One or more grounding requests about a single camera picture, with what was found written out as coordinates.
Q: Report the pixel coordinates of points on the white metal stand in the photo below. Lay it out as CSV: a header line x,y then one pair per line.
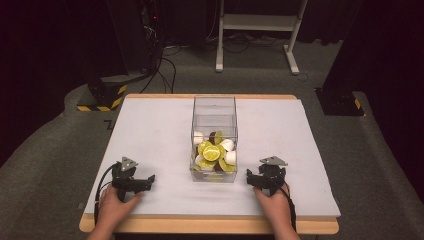
x,y
258,22

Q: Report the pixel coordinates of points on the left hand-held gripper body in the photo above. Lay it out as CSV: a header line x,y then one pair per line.
x,y
124,181

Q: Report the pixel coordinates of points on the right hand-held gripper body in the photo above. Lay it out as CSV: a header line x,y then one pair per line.
x,y
273,175

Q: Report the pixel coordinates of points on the wooden table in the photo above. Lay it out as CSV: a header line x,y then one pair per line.
x,y
206,226

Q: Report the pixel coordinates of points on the pile of green-lidded capsules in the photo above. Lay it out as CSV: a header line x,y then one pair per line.
x,y
212,153

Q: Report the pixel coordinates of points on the dark curtain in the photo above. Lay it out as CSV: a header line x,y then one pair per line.
x,y
40,50

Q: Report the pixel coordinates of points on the black yellow striped stand base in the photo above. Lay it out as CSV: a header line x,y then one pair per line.
x,y
104,96

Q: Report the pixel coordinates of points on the black computer tower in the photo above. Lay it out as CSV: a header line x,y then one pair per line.
x,y
133,36

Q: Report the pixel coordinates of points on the white cloth table cover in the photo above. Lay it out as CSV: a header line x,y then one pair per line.
x,y
160,133

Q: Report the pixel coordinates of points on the clear plastic box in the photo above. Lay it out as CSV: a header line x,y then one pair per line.
x,y
214,113

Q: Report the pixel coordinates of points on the person's left hand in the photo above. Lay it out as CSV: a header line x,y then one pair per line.
x,y
111,210

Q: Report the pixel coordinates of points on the person's right hand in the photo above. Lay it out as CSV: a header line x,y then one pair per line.
x,y
278,208

